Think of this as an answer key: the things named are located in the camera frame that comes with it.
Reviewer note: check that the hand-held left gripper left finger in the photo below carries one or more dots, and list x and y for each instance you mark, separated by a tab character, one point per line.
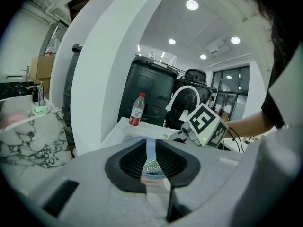
127	167

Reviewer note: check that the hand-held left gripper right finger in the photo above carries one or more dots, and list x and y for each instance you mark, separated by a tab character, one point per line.
175	164

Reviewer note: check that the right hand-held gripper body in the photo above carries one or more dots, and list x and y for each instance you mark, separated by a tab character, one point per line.
203	124

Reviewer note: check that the green scrubbing sponge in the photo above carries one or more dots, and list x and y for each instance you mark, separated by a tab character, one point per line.
151	165

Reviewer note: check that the person's right forearm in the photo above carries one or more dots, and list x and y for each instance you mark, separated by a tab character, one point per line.
251	124

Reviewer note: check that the white curved faucet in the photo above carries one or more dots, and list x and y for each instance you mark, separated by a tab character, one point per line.
187	90

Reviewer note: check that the black-framed window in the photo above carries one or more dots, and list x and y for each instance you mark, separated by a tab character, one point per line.
230	91

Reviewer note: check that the black office chair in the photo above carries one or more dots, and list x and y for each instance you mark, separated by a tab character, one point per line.
196	79

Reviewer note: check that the red-capped water bottle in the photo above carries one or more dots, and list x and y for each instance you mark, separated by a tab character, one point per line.
137	112

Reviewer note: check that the large black appliance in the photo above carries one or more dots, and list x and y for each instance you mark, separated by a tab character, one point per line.
151	91

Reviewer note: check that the round ceiling light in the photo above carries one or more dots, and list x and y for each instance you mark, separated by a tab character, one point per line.
203	56
192	5
235	40
171	41

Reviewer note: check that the person's black printed shirt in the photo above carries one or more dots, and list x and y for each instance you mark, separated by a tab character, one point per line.
272	107

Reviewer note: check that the marble sink cabinet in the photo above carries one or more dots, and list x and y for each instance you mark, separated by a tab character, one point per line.
35	145

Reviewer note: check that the tall black appliance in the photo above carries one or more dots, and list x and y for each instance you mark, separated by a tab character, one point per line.
71	79

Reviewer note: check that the chrome faucet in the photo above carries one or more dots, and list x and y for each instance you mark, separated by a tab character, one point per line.
39	91

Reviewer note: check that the cardboard box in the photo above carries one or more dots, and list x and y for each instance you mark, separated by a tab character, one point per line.
42	72

